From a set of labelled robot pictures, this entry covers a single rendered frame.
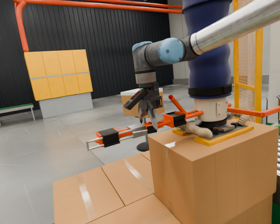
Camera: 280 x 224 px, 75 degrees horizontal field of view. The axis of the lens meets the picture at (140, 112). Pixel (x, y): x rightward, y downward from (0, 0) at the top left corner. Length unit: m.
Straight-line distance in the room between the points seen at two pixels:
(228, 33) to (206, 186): 0.63
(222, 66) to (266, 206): 0.88
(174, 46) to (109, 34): 11.75
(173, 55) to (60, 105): 7.47
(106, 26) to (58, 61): 5.31
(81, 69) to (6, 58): 4.26
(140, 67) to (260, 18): 0.43
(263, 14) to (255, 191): 0.88
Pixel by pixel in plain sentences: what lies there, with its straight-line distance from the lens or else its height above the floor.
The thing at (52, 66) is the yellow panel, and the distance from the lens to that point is 7.94.
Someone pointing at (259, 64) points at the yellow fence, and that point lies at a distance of 2.23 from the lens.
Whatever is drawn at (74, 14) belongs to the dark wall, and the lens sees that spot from 12.01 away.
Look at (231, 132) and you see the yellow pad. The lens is 1.07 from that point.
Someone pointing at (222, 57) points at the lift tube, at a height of 1.35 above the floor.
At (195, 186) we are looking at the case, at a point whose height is 0.82.
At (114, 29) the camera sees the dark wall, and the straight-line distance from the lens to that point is 12.60.
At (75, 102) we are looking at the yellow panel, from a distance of 8.12.
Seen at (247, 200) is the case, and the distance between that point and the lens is 1.21.
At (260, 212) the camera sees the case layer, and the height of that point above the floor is 0.45.
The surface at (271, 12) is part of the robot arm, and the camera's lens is 0.69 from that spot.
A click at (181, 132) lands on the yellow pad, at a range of 1.08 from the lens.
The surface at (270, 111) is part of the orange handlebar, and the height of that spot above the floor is 1.08.
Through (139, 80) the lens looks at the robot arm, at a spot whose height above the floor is 1.29.
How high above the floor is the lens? 1.33
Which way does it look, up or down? 12 degrees down
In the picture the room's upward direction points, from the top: 7 degrees counter-clockwise
